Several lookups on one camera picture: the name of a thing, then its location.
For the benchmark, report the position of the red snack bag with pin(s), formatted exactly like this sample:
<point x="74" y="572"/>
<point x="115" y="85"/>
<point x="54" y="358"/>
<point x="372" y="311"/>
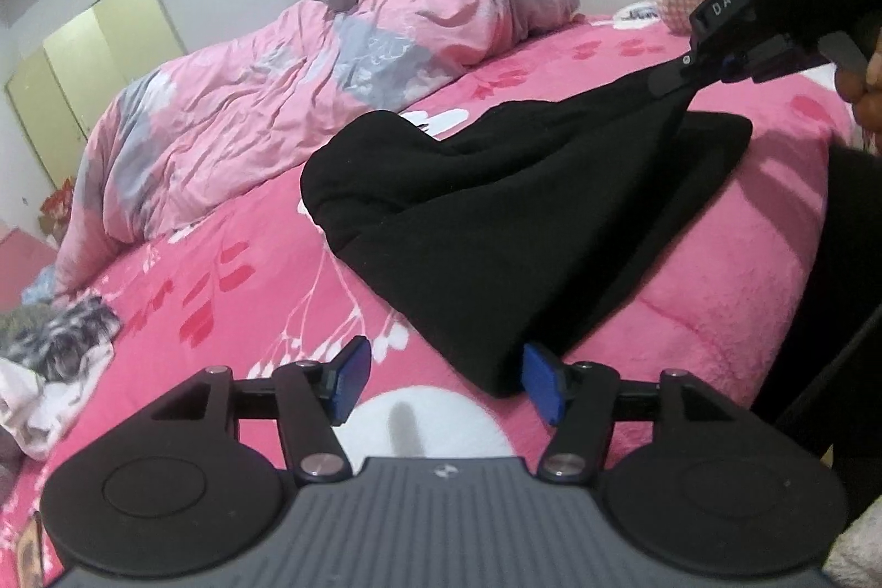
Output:
<point x="58" y="206"/>

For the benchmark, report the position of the light blue garment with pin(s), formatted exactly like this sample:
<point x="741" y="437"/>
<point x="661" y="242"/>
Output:
<point x="41" y="285"/>

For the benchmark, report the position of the black t-shirt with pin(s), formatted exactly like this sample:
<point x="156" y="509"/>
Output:
<point x="517" y="216"/>

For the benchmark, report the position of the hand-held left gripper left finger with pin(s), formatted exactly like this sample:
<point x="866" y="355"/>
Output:
<point x="351" y="378"/>

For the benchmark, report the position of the person's right hand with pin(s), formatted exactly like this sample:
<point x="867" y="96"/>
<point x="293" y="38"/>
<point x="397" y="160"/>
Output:
<point x="865" y="106"/>

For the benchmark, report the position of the white shirt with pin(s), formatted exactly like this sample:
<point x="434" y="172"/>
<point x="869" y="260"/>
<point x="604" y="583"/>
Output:
<point x="41" y="409"/>

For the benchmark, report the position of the pink pillow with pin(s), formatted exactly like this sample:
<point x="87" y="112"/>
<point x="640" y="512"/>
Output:
<point x="21" y="247"/>

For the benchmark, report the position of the green white fluffy clothing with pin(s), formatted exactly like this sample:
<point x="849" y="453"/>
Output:
<point x="858" y="553"/>

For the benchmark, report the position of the pale yellow wardrobe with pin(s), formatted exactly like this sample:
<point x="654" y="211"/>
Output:
<point x="103" y="51"/>

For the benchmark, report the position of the pink floral bed blanket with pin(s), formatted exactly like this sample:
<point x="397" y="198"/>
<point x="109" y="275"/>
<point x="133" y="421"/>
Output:
<point x="241" y="312"/>

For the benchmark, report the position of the pink grey floral duvet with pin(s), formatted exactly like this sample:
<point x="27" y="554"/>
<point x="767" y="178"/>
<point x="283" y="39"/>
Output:
<point x="275" y="99"/>

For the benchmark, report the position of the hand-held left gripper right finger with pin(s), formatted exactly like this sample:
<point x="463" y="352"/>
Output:
<point x="544" y="381"/>

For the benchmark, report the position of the plaid shirt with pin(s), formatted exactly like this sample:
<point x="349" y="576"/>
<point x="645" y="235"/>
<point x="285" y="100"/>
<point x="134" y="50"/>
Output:
<point x="69" y="340"/>

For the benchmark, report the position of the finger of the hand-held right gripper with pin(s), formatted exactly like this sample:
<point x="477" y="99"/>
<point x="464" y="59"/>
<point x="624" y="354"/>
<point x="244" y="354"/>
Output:
<point x="758" y="64"/>
<point x="672" y="75"/>

